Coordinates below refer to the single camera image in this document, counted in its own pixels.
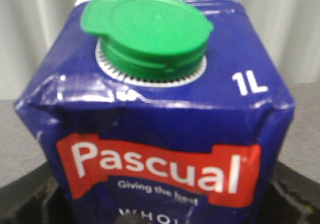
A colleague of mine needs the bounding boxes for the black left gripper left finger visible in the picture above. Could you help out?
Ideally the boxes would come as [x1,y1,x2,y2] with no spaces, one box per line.
[0,163,70,224]

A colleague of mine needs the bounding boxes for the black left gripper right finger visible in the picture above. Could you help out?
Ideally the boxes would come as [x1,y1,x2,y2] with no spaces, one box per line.
[256,162,320,224]

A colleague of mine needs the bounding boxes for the blue white milk carton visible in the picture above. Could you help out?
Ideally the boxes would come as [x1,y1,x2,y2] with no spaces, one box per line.
[14,0,295,224]

